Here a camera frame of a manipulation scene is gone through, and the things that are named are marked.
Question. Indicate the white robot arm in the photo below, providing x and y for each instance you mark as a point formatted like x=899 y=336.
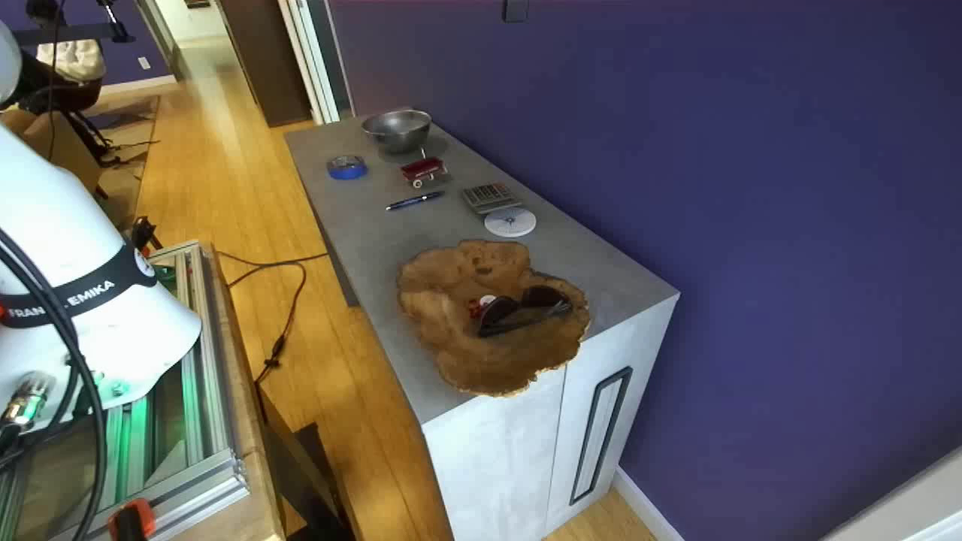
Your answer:
x=130 y=325

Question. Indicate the silver metal dish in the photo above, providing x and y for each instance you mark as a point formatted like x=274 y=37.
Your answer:
x=398 y=130

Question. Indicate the black sunglasses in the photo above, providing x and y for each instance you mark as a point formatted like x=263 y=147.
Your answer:
x=500 y=313

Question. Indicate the brown wooden bowl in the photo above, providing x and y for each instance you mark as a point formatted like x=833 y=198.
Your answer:
x=440 y=291

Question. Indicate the white disc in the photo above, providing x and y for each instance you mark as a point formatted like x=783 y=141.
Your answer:
x=513 y=223

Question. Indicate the grey calculator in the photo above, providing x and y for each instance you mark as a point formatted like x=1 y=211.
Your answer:
x=487 y=198

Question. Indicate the blue pen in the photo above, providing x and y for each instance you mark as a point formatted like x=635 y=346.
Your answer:
x=414 y=198

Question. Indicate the red stapler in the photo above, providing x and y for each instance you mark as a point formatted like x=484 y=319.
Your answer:
x=424 y=173

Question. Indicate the blue tape roll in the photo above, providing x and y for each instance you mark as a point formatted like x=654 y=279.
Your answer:
x=348 y=166

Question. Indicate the grey concrete cabinet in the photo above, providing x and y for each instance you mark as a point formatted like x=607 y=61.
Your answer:
x=520 y=463

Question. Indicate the black tripod stand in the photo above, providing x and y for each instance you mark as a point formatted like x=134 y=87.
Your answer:
x=66 y=68

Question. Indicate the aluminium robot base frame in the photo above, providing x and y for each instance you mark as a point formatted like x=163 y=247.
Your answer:
x=171 y=454

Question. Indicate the red clamp handle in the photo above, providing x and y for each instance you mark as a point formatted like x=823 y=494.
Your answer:
x=134 y=521

